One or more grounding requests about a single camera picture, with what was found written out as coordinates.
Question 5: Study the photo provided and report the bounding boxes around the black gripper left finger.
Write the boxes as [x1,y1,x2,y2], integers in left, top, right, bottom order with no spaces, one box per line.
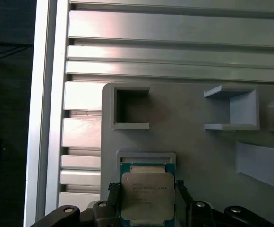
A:
[28,181,122,227]

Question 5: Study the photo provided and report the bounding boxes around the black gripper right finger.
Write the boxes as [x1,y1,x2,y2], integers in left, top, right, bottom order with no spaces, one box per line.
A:
[174,179,262,227]

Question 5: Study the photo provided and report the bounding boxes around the silver CPU with green edge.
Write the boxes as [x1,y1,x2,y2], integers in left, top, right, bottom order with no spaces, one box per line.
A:
[120,162,176,225]

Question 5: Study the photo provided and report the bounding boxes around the grey plastic parts rack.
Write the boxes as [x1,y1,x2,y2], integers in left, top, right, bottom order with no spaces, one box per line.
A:
[100,82,274,227]

